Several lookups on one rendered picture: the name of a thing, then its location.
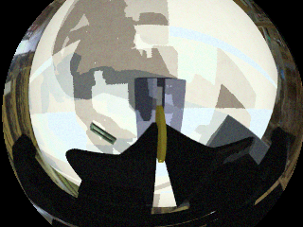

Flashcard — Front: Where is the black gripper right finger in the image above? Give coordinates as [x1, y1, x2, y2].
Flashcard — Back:
[166, 124, 255, 208]

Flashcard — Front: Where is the dark green rectangular frame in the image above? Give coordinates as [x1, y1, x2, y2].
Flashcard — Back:
[90, 124, 116, 144]

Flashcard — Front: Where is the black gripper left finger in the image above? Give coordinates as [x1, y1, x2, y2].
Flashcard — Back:
[65, 122, 159, 209]

